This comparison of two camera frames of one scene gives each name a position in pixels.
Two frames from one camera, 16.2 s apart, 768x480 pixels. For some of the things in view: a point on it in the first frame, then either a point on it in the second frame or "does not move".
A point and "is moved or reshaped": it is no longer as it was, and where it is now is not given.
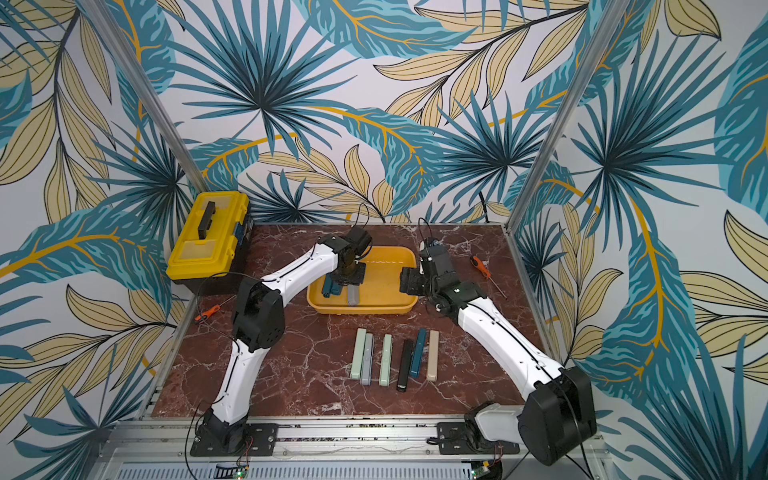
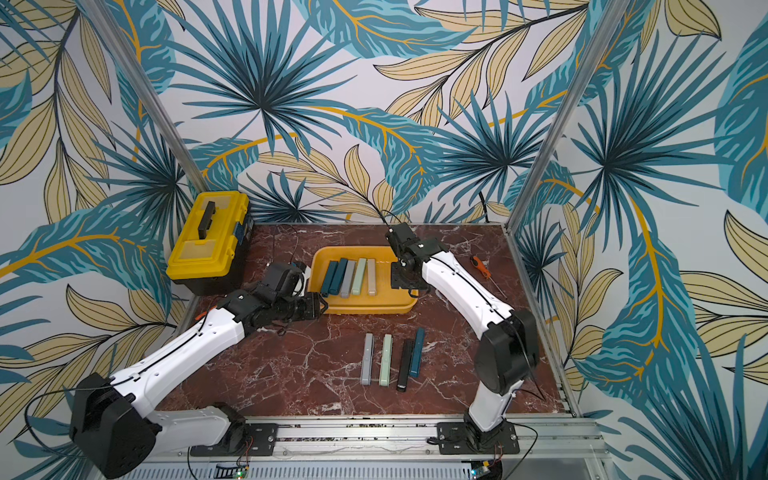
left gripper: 358,279 → 313,307
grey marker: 353,295 is moved or reshaped
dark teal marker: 327,286 does not move
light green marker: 359,353 is moved or reshaped
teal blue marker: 414,373 does not move
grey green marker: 367,370 does not move
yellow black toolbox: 212,251 does not move
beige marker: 433,356 → 372,276
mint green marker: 386,364 does not move
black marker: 407,352 does not move
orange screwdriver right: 486,273 does not move
